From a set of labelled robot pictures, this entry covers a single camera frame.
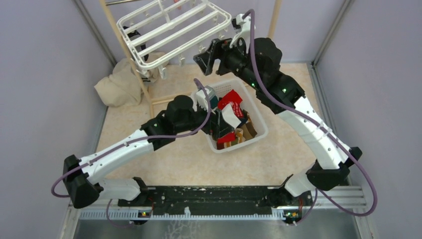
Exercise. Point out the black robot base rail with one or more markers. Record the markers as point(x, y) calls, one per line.
point(231, 203)

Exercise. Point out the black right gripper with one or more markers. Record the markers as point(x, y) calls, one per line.
point(219, 50)

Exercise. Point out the dark navy sock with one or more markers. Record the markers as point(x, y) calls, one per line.
point(134, 34)

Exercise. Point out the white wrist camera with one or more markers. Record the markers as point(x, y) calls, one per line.
point(203, 102)
point(242, 26)

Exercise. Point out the beige crumpled cloth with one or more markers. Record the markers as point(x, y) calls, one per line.
point(121, 87)

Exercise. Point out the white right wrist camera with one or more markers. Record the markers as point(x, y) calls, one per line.
point(242, 26)

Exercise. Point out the brown cloth in basket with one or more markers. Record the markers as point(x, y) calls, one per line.
point(249, 131)

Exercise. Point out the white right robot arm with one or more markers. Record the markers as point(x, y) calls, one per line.
point(258, 65)

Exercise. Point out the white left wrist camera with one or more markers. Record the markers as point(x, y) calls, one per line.
point(203, 102)

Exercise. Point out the red plain sock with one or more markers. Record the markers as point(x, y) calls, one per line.
point(227, 138)

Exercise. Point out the wooden drying rack frame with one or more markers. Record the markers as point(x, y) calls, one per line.
point(138, 72)

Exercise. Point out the red snowflake sock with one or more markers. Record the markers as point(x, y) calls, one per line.
point(233, 99)

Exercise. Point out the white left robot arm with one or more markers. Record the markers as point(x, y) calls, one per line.
point(84, 178)

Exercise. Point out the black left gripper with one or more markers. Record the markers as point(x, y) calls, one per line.
point(219, 129)

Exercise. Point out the white plastic laundry basket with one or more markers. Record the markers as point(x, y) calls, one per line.
point(250, 111)

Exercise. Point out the white fluffy sock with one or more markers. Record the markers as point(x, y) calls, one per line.
point(230, 117)

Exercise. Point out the white plastic sock hanger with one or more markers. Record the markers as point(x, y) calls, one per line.
point(171, 31)

